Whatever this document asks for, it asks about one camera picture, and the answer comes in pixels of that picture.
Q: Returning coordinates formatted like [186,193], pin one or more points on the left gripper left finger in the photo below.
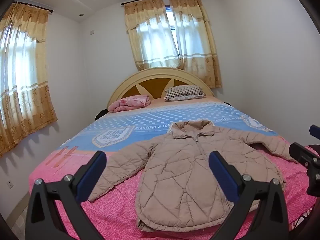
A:
[43,218]

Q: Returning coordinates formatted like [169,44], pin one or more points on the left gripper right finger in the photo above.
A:
[270,220]

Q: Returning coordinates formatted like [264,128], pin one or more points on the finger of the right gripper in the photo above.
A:
[304,156]
[315,131]

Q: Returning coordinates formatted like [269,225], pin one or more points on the beige quilted puffer jacket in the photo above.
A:
[177,191]

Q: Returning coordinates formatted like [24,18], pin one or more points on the blue pink printed bedspread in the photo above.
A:
[114,214]

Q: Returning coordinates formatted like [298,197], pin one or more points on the black item beside bed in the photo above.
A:
[101,114]

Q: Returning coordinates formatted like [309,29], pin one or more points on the yellow side window curtain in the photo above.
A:
[26,105]

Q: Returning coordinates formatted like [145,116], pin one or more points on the pink floral folded blanket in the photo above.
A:
[129,103]

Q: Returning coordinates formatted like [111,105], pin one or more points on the striped grey pillow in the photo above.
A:
[184,92]

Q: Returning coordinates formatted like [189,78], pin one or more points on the cream wooden arched headboard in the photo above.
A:
[154,82]

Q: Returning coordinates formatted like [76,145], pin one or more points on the yellow back window curtain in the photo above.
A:
[174,35]

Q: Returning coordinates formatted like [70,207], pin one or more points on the black side curtain rod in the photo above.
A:
[36,6]

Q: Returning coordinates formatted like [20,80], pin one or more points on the white wall socket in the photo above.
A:
[10,184]

